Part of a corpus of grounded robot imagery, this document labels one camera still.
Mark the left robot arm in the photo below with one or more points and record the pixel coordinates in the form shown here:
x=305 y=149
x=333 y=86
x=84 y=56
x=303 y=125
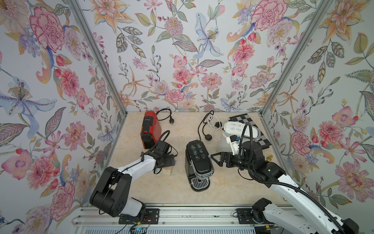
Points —
x=111 y=194

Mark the red coffee machine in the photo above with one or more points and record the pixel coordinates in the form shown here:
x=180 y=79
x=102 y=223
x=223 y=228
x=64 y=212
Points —
x=151 y=130

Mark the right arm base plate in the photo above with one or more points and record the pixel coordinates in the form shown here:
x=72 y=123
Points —
x=248 y=216

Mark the blue striped cloth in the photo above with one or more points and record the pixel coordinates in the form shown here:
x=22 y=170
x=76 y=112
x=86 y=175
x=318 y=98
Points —
x=167 y=171

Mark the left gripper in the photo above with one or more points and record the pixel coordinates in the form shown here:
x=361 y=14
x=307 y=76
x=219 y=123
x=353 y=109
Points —
x=169 y=162

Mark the black coffee machine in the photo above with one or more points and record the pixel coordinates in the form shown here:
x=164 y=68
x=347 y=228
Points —
x=198 y=166

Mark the black white chessboard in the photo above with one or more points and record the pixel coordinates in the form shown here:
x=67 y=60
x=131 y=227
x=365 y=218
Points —
x=258 y=135

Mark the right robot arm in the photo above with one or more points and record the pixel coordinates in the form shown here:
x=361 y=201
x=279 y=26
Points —
x=247 y=155

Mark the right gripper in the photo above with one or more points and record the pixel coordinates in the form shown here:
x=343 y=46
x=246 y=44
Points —
x=230 y=156

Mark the white coffee machine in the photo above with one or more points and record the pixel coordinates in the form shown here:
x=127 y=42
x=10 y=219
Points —
x=231 y=128

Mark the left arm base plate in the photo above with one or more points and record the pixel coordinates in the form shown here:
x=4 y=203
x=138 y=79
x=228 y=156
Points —
x=146 y=216

